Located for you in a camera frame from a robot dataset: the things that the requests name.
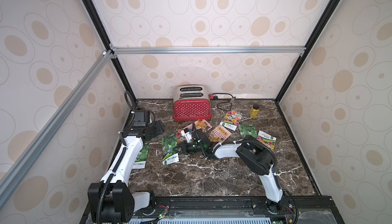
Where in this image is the red polka dot toaster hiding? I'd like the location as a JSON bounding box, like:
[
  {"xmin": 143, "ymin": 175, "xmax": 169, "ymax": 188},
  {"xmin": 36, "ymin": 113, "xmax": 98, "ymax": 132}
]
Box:
[{"xmin": 174, "ymin": 85, "xmax": 212, "ymax": 121}]

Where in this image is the pink striped seed packet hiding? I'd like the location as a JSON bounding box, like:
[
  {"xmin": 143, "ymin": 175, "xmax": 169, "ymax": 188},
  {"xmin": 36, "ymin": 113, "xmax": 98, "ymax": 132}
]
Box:
[{"xmin": 183, "ymin": 119, "xmax": 212, "ymax": 133}]

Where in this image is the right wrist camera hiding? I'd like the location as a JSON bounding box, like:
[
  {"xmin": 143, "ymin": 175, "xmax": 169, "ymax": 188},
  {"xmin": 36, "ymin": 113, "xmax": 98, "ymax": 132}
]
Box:
[{"xmin": 183, "ymin": 128, "xmax": 193, "ymax": 143}]

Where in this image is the green gourd packet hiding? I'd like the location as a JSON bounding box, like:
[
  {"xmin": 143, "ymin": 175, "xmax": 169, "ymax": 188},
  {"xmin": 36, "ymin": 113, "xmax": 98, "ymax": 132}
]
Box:
[
  {"xmin": 133, "ymin": 145, "xmax": 150, "ymax": 169},
  {"xmin": 238, "ymin": 124, "xmax": 258, "ymax": 139},
  {"xmin": 162, "ymin": 133, "xmax": 179, "ymax": 165}
]

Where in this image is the diagonal aluminium rail left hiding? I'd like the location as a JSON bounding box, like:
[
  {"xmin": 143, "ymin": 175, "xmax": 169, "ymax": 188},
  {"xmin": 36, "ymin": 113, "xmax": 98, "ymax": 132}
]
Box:
[{"xmin": 1, "ymin": 50, "xmax": 113, "ymax": 208}]

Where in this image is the horizontal aluminium rail back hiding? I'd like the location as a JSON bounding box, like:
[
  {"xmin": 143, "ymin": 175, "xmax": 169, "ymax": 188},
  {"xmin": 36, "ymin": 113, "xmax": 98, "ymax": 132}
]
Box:
[{"xmin": 104, "ymin": 46, "xmax": 306, "ymax": 56}]

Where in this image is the orange striped seed packet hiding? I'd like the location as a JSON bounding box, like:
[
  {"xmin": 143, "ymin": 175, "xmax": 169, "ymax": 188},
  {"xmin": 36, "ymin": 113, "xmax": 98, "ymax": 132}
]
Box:
[{"xmin": 208, "ymin": 125, "xmax": 232, "ymax": 143}]

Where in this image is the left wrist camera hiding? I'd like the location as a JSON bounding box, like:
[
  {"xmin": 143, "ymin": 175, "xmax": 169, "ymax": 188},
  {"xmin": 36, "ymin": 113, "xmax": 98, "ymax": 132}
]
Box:
[{"xmin": 133, "ymin": 110, "xmax": 150, "ymax": 127}]

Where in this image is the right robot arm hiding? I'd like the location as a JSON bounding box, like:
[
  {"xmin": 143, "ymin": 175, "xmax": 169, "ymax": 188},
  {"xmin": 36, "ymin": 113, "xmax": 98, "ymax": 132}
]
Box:
[{"xmin": 174, "ymin": 129, "xmax": 287, "ymax": 213}]

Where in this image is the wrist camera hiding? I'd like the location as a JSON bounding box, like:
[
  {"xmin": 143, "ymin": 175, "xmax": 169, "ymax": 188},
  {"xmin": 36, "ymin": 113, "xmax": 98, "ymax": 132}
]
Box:
[
  {"xmin": 133, "ymin": 110, "xmax": 150, "ymax": 127},
  {"xmin": 183, "ymin": 128, "xmax": 193, "ymax": 143}
]

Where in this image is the flower seed packet back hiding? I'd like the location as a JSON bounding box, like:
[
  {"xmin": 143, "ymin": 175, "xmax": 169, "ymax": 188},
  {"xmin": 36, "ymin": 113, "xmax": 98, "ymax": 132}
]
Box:
[{"xmin": 219, "ymin": 110, "xmax": 244, "ymax": 131}]

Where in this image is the flower seed packet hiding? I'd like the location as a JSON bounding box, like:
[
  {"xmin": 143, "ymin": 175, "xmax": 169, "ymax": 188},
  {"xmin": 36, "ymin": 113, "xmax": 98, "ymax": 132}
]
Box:
[
  {"xmin": 176, "ymin": 129, "xmax": 185, "ymax": 142},
  {"xmin": 219, "ymin": 110, "xmax": 244, "ymax": 131},
  {"xmin": 256, "ymin": 131, "xmax": 277, "ymax": 150}
]

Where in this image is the black base frame front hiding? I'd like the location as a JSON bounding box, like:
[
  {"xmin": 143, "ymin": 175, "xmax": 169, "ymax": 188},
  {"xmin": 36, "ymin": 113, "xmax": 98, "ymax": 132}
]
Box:
[{"xmin": 80, "ymin": 195, "xmax": 345, "ymax": 224}]

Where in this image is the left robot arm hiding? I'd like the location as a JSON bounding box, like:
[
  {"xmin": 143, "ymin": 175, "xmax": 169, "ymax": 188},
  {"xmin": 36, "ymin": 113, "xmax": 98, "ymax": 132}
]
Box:
[{"xmin": 87, "ymin": 120, "xmax": 164, "ymax": 224}]

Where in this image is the yellow turmeric powder bottle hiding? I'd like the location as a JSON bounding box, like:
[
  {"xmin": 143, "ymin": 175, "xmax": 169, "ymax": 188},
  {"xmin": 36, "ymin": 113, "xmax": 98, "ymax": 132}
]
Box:
[{"xmin": 250, "ymin": 104, "xmax": 260, "ymax": 118}]

